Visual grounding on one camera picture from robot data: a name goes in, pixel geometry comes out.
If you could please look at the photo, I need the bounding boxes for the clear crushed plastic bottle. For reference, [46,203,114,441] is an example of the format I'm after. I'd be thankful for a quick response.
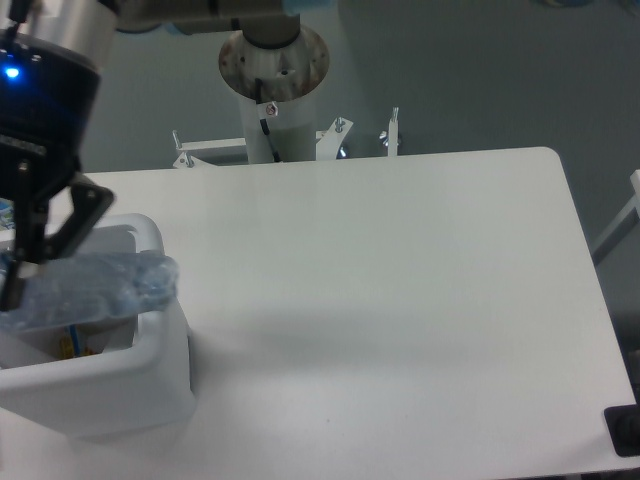
[1,251,179,334]

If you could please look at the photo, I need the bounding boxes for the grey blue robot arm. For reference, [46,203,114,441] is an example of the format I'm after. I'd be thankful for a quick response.
[1,1,330,311]

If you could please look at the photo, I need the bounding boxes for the black cable on pedestal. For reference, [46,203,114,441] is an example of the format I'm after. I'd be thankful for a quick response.
[253,77,282,164]

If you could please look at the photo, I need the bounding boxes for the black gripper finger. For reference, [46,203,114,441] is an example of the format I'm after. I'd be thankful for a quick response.
[1,160,114,312]

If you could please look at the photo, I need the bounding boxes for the yellow blue trash in bin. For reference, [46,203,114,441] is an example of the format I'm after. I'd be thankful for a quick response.
[58,325,97,360]

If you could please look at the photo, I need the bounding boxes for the white table leg right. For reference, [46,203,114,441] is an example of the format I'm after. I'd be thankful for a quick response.
[591,170,639,266]

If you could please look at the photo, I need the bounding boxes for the white metal base frame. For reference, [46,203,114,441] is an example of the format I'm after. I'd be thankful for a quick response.
[171,106,404,170]

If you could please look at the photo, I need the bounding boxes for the blue labelled bottle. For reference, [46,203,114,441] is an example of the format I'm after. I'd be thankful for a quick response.
[0,198,15,231]

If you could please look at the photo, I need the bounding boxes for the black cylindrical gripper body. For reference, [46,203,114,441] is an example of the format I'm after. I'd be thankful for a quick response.
[1,31,100,200]

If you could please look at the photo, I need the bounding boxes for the black clamp at table corner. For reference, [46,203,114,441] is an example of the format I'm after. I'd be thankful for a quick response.
[604,404,639,458]

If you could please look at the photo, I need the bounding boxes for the white plastic trash can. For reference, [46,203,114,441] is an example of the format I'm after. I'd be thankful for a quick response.
[1,213,196,437]

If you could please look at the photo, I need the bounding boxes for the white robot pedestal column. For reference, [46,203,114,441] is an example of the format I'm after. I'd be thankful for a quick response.
[218,26,330,138]

